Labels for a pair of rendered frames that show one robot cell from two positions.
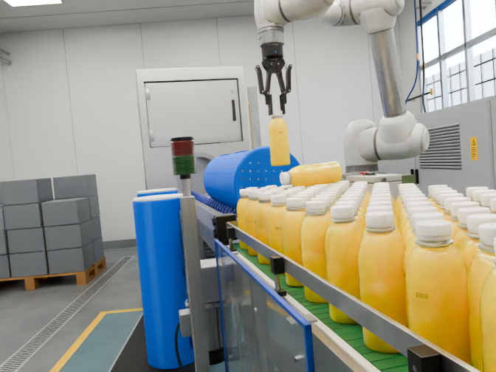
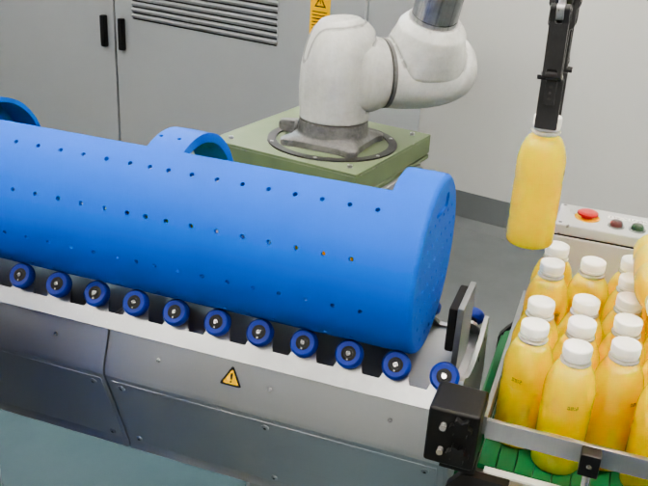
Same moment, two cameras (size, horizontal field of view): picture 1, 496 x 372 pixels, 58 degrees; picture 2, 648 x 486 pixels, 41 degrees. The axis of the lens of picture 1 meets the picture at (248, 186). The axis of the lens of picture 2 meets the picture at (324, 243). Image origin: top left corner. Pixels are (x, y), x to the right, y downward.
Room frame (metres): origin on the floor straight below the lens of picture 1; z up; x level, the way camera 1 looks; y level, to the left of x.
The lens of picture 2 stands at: (1.24, 1.05, 1.69)
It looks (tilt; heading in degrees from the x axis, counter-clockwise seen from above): 25 degrees down; 301
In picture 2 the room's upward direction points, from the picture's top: 4 degrees clockwise
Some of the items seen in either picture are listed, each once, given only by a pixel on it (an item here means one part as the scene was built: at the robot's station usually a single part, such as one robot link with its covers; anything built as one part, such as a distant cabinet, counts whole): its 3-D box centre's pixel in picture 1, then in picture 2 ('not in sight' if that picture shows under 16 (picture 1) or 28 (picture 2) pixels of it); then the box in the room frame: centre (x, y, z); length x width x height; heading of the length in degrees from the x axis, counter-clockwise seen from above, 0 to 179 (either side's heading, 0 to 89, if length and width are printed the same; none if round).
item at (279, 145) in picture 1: (278, 140); (537, 185); (1.60, -0.12, 1.24); 0.07 x 0.07 x 0.18
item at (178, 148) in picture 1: (182, 148); not in sight; (1.22, 0.17, 1.23); 0.06 x 0.06 x 0.04
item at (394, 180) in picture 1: (373, 189); (610, 248); (1.54, -0.43, 1.05); 0.20 x 0.10 x 0.10; 13
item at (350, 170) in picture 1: (360, 170); (325, 127); (2.23, -0.56, 1.09); 0.22 x 0.18 x 0.06; 8
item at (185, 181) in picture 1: (184, 167); not in sight; (1.22, 0.17, 1.18); 0.06 x 0.06 x 0.16
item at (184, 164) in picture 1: (184, 164); not in sight; (1.22, 0.17, 1.18); 0.06 x 0.06 x 0.05
